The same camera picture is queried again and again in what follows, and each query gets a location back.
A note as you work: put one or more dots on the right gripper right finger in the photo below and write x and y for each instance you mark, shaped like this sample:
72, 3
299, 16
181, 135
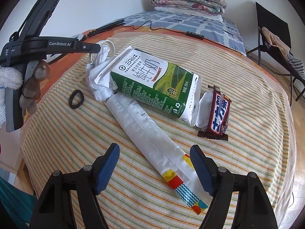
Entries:
253, 209

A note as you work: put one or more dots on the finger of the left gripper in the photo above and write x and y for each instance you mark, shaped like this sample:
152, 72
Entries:
57, 45

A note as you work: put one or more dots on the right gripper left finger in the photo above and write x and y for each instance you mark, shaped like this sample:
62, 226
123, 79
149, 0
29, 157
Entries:
54, 207

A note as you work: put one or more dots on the white plastic bag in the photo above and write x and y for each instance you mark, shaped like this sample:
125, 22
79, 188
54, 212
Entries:
97, 77

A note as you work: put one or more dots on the long white snack wrapper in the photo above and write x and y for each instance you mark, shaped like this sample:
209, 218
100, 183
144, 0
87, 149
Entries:
170, 161

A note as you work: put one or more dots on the brown chocolate bar wrapper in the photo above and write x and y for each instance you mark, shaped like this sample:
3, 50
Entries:
213, 114

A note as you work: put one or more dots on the green white milk carton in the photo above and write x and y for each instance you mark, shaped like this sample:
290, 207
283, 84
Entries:
158, 83

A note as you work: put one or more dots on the white gloved left hand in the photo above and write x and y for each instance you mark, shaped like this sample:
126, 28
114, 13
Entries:
11, 79

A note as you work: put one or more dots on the teal fabric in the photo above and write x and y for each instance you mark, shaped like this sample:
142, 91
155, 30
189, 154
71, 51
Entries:
18, 204

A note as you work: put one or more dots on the striped yellow towel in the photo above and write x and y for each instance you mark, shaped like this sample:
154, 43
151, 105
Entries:
147, 133

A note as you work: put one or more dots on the beige blanket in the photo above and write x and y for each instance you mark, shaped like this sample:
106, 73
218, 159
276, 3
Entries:
289, 128

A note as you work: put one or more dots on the black folding chair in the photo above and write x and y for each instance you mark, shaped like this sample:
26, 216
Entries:
280, 28

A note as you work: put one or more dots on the striped garment on chair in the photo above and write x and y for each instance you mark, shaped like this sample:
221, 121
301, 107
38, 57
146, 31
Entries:
296, 64

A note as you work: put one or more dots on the beige cloth on chair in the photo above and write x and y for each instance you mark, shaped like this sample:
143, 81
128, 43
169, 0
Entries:
275, 41

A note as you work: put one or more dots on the blue checkered bed sheet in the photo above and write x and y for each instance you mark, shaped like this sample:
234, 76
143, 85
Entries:
224, 32

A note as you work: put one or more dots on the black ring light stand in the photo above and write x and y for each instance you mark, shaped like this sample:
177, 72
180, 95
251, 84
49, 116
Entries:
104, 28

